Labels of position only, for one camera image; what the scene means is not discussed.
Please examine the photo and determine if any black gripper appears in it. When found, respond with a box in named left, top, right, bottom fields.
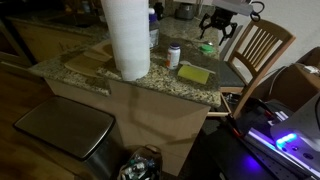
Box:
left=198, top=7, right=239, bottom=47

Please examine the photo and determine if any green printed jar lid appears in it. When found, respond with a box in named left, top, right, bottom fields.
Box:
left=199, top=43, right=215, bottom=54

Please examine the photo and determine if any clear jar with blue lid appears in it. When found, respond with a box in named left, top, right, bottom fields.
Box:
left=148, top=8, right=161, bottom=51

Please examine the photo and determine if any metal spoon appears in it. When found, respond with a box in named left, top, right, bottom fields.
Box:
left=191, top=38, right=215, bottom=47

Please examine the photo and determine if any dark metal pot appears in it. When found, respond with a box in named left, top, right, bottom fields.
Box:
left=174, top=2, right=196, bottom=20

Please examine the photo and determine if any white plastic knife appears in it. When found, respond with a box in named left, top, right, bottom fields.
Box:
left=179, top=60, right=217, bottom=75

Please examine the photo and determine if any wooden chair with grey seat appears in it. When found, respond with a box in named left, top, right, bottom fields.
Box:
left=218, top=18, right=297, bottom=120

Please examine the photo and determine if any yellow sponge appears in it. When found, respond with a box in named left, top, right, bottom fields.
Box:
left=177, top=64, right=211, bottom=85

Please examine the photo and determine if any white pill bottle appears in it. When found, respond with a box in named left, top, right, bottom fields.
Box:
left=165, top=42, right=182, bottom=70

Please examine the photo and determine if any dark bottle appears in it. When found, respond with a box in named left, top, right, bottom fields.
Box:
left=153, top=1, right=165, bottom=21

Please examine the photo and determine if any open wooden drawer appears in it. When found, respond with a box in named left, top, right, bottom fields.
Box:
left=207, top=92, right=235, bottom=118

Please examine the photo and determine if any white paper towel roll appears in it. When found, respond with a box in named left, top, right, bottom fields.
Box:
left=100, top=0, right=152, bottom=82

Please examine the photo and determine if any brown cardboard box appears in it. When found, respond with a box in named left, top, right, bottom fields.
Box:
left=269, top=46, right=320, bottom=113

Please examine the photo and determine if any white power adapter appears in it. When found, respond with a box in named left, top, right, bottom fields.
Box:
left=304, top=65, right=320, bottom=75

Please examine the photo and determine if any wooden cutting board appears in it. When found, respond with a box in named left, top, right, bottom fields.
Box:
left=64, top=39, right=115, bottom=78

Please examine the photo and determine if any bag of empty bottles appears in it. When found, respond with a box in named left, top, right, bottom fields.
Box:
left=118, top=144, right=164, bottom=180

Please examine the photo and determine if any steel pedal trash can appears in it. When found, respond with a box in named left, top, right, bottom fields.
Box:
left=13, top=95, right=118, bottom=180

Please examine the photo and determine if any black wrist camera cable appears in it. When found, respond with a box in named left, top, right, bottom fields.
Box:
left=249, top=0, right=266, bottom=23

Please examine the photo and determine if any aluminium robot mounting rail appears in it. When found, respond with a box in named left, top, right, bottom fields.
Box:
left=229, top=99, right=320, bottom=180

